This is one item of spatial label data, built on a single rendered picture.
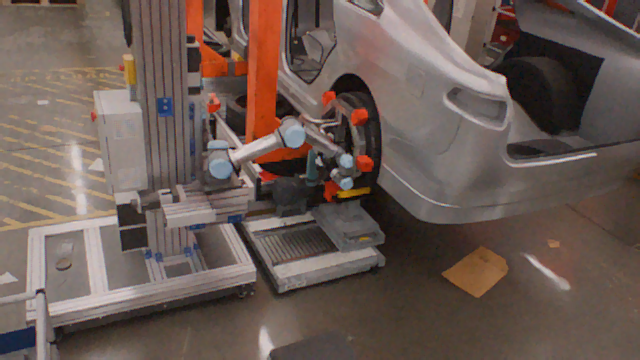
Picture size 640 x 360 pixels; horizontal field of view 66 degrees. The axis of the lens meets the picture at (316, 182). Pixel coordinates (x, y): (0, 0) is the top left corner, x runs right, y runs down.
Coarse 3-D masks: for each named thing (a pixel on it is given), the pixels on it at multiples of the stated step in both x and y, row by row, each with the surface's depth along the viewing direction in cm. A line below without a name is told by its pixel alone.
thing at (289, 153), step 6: (276, 120) 358; (276, 126) 360; (306, 144) 377; (276, 150) 368; (282, 150) 370; (288, 150) 373; (294, 150) 375; (300, 150) 378; (306, 150) 380; (276, 156) 370; (282, 156) 373; (288, 156) 375; (294, 156) 378; (300, 156) 380; (306, 156) 383
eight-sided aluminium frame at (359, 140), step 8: (328, 104) 335; (336, 104) 325; (344, 104) 324; (320, 112) 347; (328, 112) 344; (344, 112) 317; (352, 112) 313; (352, 128) 311; (360, 128) 312; (360, 136) 312; (360, 144) 309; (360, 152) 315; (352, 168) 319; (352, 176) 320
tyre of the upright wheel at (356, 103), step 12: (348, 96) 326; (360, 96) 321; (372, 96) 324; (360, 108) 314; (372, 108) 314; (372, 120) 310; (372, 132) 308; (372, 144) 309; (372, 156) 311; (372, 168) 315; (360, 180) 328; (372, 180) 326
